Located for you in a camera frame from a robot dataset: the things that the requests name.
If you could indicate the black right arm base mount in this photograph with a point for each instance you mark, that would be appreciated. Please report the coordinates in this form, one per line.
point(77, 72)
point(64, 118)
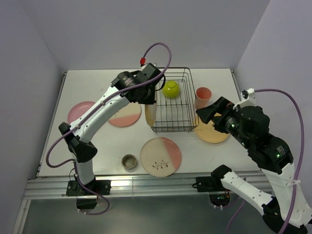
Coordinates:
point(212, 184)

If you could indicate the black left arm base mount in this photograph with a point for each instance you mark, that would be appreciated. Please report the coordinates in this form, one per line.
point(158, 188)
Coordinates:
point(87, 200)

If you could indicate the cream and yellow plate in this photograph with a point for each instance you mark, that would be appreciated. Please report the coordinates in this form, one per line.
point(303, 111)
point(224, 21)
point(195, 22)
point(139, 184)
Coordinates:
point(150, 114)

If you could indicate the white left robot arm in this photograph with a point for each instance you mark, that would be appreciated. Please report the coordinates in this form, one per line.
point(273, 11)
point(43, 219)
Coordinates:
point(79, 133)

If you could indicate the black wire dish rack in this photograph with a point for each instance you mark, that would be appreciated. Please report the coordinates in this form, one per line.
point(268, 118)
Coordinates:
point(177, 114)

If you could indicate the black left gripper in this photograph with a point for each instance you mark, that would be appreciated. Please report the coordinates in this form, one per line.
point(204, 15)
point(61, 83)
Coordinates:
point(150, 100)

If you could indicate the aluminium table edge rail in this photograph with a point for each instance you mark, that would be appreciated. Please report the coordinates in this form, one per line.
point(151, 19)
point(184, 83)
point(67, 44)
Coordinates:
point(121, 186)

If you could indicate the small speckled ceramic cup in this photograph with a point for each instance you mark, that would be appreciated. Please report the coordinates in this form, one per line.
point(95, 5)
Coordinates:
point(129, 162)

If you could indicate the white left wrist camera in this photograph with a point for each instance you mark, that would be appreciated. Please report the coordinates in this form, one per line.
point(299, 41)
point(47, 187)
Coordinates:
point(143, 62)

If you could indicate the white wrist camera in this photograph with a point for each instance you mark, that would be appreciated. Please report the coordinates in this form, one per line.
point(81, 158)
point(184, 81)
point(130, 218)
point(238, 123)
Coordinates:
point(248, 98)
point(143, 62)

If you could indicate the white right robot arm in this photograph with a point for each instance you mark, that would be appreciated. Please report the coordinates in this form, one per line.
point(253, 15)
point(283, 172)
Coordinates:
point(284, 212)

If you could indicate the orange round plate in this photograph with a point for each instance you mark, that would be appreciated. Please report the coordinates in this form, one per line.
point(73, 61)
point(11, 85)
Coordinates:
point(207, 133)

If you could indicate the solid pink plate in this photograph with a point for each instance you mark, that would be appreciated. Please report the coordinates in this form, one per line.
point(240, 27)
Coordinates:
point(78, 110)

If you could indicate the lime green bowl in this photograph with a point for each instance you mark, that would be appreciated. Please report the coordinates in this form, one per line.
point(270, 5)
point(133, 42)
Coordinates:
point(171, 89)

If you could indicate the salmon pink cup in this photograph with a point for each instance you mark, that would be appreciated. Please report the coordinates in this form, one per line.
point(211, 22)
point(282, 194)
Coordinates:
point(202, 97)

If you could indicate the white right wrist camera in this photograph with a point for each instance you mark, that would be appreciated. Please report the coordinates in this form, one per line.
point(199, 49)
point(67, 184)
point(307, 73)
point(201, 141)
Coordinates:
point(248, 98)

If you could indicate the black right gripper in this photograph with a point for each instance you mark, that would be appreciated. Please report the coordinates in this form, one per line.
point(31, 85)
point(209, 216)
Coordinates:
point(223, 106)

